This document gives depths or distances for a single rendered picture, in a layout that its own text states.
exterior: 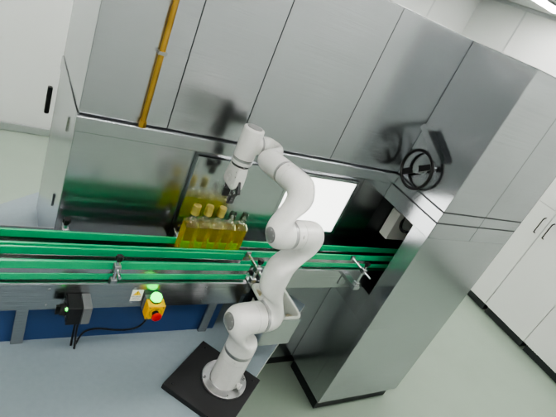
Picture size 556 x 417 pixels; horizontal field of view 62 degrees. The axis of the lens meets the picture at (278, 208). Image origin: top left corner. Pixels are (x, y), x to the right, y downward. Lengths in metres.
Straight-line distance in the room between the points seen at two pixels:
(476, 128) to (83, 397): 1.97
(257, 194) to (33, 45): 3.12
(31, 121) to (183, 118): 3.32
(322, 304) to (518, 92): 1.64
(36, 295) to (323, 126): 1.34
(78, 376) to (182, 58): 1.21
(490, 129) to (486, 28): 4.41
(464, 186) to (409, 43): 0.71
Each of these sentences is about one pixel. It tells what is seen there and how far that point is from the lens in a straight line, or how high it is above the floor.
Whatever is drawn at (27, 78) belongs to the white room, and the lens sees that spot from 4.89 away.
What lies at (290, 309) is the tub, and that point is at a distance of 2.15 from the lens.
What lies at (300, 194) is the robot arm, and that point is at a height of 1.67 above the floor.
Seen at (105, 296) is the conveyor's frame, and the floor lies 0.98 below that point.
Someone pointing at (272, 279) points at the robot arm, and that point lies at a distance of 1.61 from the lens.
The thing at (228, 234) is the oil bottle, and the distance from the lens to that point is 2.01.
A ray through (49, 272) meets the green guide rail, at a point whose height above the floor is 1.08.
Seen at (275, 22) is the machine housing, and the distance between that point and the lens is 1.85.
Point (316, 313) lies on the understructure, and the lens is 3.06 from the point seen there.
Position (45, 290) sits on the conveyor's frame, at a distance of 1.82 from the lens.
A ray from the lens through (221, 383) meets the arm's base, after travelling 1.96.
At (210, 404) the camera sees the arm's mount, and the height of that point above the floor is 0.77.
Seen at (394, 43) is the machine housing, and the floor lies 2.16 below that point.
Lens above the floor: 2.26
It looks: 26 degrees down
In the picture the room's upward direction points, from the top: 25 degrees clockwise
